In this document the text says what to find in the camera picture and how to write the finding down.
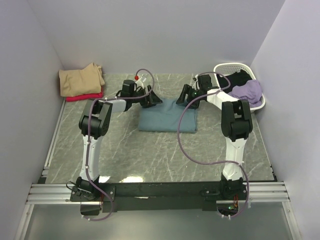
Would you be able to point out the aluminium rail frame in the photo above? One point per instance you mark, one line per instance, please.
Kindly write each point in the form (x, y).
(131, 156)

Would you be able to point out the folded pink t shirt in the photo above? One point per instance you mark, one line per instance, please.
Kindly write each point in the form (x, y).
(84, 97)

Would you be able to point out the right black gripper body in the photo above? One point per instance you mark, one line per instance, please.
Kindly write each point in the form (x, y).
(195, 94)

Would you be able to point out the folded beige t shirt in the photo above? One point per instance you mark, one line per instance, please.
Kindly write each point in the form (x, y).
(88, 80)

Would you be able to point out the purple t shirt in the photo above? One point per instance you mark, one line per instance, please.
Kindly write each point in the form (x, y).
(250, 91)

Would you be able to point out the blue t shirt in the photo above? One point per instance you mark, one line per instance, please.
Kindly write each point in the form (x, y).
(168, 117)

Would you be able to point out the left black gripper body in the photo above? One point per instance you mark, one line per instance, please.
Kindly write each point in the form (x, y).
(142, 92)

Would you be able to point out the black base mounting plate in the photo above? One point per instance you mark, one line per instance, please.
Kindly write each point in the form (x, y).
(148, 196)

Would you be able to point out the white plastic laundry basket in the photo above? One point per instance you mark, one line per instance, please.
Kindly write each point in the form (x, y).
(230, 68)

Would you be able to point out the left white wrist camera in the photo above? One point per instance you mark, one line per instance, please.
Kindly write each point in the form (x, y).
(140, 82)

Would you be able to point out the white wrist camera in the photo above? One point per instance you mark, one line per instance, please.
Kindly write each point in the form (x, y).
(195, 85)
(140, 82)

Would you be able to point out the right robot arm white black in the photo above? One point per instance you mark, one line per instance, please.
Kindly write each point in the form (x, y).
(236, 125)

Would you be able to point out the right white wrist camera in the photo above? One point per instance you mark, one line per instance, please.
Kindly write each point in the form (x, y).
(195, 85)

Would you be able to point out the black t shirt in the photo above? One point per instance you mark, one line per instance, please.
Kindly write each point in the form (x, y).
(236, 79)

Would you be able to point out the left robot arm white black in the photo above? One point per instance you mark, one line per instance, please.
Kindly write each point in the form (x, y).
(94, 124)

